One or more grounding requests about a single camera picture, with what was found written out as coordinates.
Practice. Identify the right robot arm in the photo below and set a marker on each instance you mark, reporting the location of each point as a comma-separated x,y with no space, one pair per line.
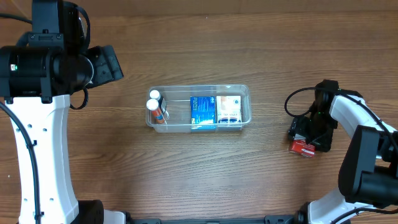
367,180

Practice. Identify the white blue plaster box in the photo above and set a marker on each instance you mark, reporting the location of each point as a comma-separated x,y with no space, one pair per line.
228,109

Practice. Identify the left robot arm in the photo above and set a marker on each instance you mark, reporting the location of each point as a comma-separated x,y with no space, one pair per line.
38,76

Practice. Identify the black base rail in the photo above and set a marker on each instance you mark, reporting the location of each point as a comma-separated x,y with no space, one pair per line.
269,219

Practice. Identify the red Panadol box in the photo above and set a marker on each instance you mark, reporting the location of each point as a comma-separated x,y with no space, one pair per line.
299,146

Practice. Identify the dark bottle white cap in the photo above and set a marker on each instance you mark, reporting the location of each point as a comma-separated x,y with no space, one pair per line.
155,94

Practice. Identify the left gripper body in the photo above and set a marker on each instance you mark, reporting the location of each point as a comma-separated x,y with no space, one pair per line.
104,66

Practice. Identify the orange tube white cap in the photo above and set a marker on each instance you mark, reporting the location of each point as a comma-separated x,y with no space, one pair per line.
154,108

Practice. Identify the clear plastic container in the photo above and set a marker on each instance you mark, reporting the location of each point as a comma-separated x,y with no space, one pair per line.
178,107

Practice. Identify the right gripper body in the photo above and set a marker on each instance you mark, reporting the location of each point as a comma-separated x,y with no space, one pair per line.
311,134

